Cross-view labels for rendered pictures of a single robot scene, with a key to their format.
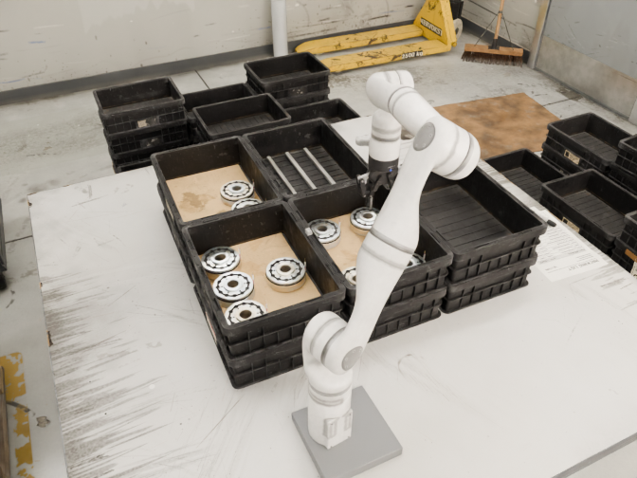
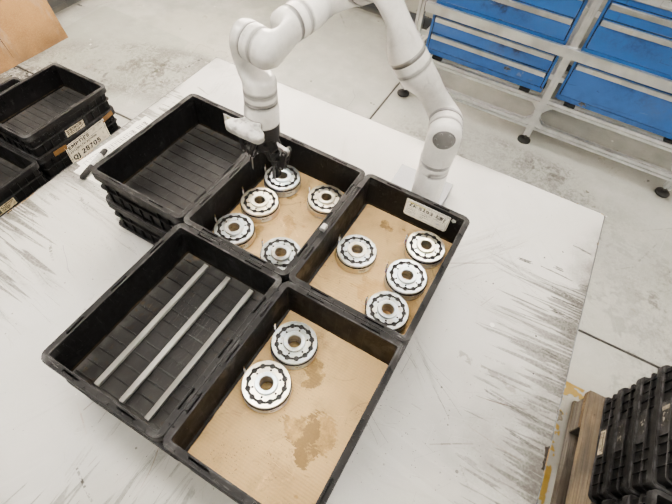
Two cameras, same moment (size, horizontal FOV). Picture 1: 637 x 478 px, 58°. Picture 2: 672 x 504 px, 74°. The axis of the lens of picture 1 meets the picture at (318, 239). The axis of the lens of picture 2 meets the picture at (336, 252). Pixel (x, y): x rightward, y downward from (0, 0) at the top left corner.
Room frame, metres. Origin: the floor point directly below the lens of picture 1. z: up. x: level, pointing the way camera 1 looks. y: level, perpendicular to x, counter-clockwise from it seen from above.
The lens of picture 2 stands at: (1.59, 0.55, 1.78)
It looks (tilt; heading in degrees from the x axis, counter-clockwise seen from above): 55 degrees down; 228
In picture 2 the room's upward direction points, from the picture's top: 7 degrees clockwise
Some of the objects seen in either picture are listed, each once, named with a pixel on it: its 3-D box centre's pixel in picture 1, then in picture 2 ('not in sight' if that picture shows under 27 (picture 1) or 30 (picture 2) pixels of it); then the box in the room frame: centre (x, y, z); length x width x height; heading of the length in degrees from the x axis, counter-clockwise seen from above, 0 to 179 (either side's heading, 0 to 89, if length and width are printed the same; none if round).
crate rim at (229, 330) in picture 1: (259, 260); (384, 249); (1.08, 0.15, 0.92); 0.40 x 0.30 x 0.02; 24
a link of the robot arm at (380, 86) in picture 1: (391, 93); (273, 38); (1.18, -0.16, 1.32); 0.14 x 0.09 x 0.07; 14
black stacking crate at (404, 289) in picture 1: (364, 244); (280, 210); (1.20, -0.13, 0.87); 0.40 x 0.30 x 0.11; 24
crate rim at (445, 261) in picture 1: (365, 229); (279, 197); (1.20, -0.13, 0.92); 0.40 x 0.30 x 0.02; 24
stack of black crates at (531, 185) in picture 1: (523, 193); not in sight; (2.30, -1.00, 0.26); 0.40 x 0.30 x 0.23; 25
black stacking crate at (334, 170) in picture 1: (306, 171); (176, 328); (1.56, 0.04, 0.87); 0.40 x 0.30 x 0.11; 24
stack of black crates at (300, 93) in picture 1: (287, 104); not in sight; (3.02, 0.17, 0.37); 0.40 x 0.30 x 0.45; 115
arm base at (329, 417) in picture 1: (329, 403); (429, 181); (0.73, -0.02, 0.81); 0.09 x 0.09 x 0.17; 32
